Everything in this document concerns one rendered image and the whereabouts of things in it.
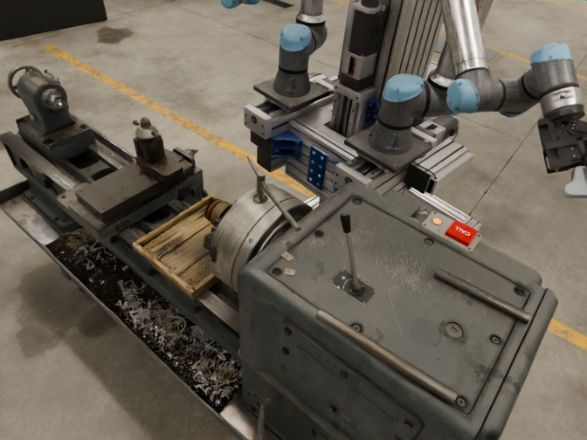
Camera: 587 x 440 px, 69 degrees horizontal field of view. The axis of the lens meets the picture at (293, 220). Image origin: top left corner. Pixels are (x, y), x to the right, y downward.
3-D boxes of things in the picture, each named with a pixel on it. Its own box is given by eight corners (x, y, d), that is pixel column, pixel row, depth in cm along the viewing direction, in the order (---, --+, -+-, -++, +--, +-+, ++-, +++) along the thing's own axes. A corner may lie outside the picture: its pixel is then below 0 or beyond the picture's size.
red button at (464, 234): (475, 236, 105) (479, 230, 103) (466, 249, 101) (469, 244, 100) (453, 224, 107) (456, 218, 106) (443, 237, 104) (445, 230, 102)
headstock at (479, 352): (500, 365, 122) (570, 281, 95) (425, 517, 94) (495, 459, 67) (332, 258, 147) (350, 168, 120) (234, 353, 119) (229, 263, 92)
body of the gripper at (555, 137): (548, 177, 94) (536, 126, 96) (594, 168, 90) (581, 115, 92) (550, 169, 87) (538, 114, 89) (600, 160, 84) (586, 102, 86)
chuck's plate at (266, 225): (310, 258, 138) (321, 184, 117) (242, 321, 120) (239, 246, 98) (301, 253, 140) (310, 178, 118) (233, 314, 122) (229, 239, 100)
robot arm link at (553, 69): (548, 60, 99) (577, 37, 90) (558, 104, 97) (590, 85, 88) (518, 60, 97) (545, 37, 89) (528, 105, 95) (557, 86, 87)
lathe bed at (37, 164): (321, 312, 153) (328, 280, 140) (258, 380, 133) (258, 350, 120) (80, 140, 218) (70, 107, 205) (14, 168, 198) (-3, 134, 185)
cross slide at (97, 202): (200, 168, 168) (199, 159, 165) (103, 223, 143) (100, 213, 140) (173, 151, 175) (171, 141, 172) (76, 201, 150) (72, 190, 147)
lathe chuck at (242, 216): (301, 253, 140) (310, 178, 118) (233, 314, 122) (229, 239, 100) (280, 239, 144) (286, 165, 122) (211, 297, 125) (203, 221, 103)
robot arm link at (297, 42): (272, 65, 163) (273, 30, 154) (287, 54, 172) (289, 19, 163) (300, 73, 160) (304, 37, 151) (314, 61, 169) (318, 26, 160)
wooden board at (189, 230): (271, 239, 152) (271, 231, 149) (193, 301, 131) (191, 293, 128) (213, 200, 164) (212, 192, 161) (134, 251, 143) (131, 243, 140)
